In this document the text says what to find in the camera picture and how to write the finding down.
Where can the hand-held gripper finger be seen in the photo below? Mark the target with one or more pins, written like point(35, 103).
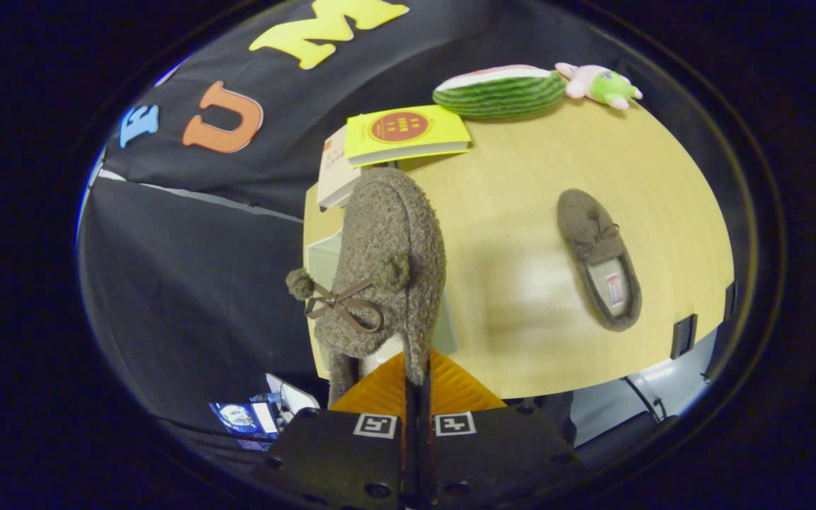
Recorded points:
point(425, 439)
point(410, 439)

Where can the white storage box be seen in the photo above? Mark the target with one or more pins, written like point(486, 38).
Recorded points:
point(323, 262)

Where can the brown fuzzy shoe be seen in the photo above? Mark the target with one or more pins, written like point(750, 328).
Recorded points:
point(585, 219)
point(387, 234)

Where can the white flat device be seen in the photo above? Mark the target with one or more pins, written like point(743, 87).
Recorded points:
point(295, 397)

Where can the blue lit screen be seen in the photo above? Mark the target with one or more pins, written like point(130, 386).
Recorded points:
point(238, 418)

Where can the beige book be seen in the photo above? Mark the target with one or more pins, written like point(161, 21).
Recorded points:
point(337, 177)

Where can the yellow book red circle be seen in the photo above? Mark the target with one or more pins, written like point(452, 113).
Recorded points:
point(443, 138)

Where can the watermelon slice plush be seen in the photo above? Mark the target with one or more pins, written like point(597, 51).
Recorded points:
point(500, 95)

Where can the pink and green plush toy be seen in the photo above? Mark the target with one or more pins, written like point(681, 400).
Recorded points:
point(606, 85)

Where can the black table bracket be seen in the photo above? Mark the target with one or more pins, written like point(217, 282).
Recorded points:
point(683, 336)
point(730, 301)

